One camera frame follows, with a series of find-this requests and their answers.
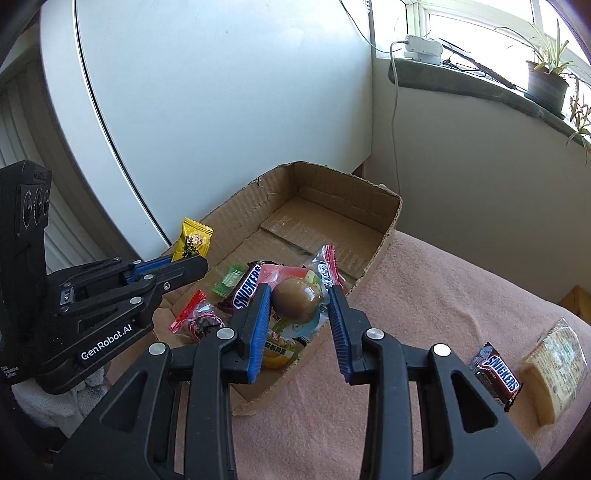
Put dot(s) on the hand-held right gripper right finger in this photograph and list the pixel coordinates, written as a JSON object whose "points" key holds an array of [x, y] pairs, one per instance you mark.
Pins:
{"points": [[339, 332]]}

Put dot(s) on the clear red-edged snack packet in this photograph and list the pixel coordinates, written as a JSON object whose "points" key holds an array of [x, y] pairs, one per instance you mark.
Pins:
{"points": [[198, 318]]}

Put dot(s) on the brown chocolate bar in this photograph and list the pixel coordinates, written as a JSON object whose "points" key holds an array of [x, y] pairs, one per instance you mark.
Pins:
{"points": [[247, 288], [498, 376]]}

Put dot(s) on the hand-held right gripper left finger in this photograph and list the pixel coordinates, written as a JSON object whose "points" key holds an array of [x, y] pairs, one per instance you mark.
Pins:
{"points": [[258, 332]]}

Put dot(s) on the white framed window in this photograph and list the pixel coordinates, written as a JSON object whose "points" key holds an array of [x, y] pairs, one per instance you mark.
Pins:
{"points": [[418, 18]]}

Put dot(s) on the wrapped sliced bread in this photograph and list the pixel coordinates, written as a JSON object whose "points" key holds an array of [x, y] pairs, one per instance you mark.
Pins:
{"points": [[554, 364]]}

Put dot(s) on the brown cardboard box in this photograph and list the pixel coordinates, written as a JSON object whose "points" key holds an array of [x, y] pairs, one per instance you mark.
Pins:
{"points": [[323, 217]]}

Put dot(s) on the packed brown egg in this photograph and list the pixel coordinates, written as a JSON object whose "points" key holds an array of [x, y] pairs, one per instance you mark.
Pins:
{"points": [[295, 300]]}

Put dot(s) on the white power box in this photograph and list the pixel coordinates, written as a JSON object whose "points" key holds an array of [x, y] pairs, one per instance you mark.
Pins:
{"points": [[422, 48]]}

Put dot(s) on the pink tablecloth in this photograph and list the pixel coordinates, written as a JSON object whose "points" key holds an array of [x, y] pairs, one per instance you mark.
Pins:
{"points": [[438, 300]]}

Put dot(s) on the dark red snack packet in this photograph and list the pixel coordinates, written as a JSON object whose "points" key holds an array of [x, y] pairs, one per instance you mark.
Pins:
{"points": [[277, 274]]}

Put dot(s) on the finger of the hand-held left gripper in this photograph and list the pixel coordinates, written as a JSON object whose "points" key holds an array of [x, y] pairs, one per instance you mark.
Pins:
{"points": [[147, 266], [180, 274]]}

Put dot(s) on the white fluffy cloth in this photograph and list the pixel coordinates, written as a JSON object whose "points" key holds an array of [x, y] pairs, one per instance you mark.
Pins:
{"points": [[46, 406]]}

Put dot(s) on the yellow snack packet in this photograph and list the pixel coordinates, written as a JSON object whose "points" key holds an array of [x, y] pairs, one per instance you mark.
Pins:
{"points": [[194, 240]]}

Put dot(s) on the potted spider plant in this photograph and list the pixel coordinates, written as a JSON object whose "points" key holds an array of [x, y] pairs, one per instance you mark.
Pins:
{"points": [[547, 85]]}

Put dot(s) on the small green candy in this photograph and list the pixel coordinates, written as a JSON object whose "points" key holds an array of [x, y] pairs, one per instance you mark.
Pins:
{"points": [[229, 279]]}

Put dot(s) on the white cabinet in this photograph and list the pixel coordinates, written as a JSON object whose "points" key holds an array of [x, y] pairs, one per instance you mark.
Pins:
{"points": [[207, 115]]}

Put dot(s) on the grey window sill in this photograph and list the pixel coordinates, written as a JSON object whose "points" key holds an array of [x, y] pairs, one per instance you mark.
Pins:
{"points": [[461, 81]]}

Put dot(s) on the yellow and green packet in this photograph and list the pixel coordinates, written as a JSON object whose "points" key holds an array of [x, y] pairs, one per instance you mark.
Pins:
{"points": [[281, 350]]}

